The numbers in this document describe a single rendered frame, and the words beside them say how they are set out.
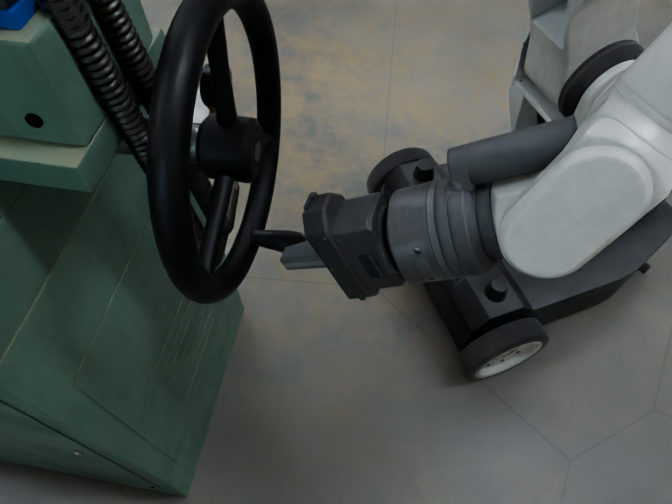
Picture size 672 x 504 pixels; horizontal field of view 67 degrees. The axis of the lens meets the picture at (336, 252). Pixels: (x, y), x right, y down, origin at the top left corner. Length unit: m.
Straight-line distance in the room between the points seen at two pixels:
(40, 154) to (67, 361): 0.27
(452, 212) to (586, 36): 0.50
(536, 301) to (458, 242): 0.79
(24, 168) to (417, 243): 0.31
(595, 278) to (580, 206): 0.91
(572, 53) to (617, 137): 0.51
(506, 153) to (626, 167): 0.09
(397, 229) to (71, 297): 0.37
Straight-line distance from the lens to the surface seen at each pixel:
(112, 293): 0.69
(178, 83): 0.36
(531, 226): 0.38
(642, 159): 0.37
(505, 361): 1.25
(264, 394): 1.21
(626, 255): 1.35
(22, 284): 0.55
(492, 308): 1.10
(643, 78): 0.39
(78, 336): 0.65
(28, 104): 0.43
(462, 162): 0.41
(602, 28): 0.87
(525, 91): 1.02
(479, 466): 1.20
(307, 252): 0.51
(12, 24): 0.39
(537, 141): 0.40
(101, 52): 0.42
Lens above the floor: 1.15
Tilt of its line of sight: 57 degrees down
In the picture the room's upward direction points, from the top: straight up
